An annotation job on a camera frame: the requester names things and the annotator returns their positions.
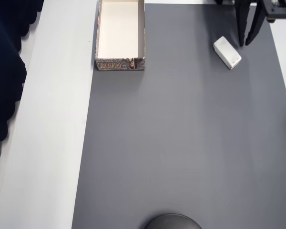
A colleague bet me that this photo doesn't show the black round stand base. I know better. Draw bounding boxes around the black round stand base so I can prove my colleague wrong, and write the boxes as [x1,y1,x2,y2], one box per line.
[144,213,203,229]

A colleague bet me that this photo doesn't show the white rectangular block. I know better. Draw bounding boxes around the white rectangular block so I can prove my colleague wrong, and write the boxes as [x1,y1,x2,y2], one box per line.
[213,36,242,70]

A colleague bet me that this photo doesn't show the dark blue curtain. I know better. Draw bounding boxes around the dark blue curtain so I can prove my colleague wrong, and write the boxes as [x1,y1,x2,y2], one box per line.
[0,0,47,215]

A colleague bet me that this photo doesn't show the grey table mat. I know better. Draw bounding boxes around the grey table mat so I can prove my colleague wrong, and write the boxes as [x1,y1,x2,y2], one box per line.
[71,3,286,229]

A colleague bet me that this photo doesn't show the patterned cardboard box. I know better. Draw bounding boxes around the patterned cardboard box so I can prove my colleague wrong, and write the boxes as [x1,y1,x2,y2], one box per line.
[95,0,147,72]

